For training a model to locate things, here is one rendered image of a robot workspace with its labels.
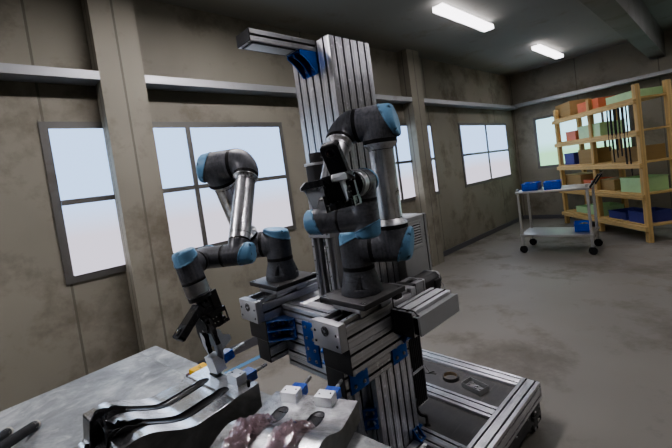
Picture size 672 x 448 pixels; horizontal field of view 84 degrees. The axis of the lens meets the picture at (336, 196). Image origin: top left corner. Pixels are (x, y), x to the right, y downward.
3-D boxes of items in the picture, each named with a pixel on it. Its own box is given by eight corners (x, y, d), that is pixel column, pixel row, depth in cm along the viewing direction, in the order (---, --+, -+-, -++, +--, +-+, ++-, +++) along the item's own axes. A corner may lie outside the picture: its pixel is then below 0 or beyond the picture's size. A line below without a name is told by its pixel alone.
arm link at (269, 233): (289, 257, 164) (284, 227, 163) (259, 260, 166) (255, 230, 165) (295, 251, 176) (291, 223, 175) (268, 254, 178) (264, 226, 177)
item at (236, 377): (263, 370, 123) (260, 354, 122) (273, 373, 119) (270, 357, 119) (229, 390, 113) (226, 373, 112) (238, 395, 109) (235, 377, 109)
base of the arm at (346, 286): (360, 282, 146) (357, 257, 145) (391, 287, 135) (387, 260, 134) (332, 294, 135) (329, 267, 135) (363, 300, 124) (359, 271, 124)
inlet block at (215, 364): (242, 350, 129) (237, 335, 129) (250, 351, 126) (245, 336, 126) (209, 372, 120) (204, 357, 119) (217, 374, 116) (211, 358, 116)
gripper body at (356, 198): (355, 205, 82) (369, 200, 93) (345, 168, 82) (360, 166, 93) (324, 213, 85) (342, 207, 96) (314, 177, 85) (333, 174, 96)
